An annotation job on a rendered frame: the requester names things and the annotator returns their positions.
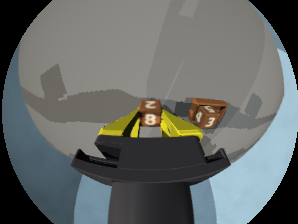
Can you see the brown cube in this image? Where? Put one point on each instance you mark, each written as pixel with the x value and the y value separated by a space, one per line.
pixel 206 116
pixel 150 113

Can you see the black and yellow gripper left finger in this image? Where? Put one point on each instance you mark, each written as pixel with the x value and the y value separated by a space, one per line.
pixel 124 126

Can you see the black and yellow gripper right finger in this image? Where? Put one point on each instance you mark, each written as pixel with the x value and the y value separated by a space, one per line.
pixel 177 126

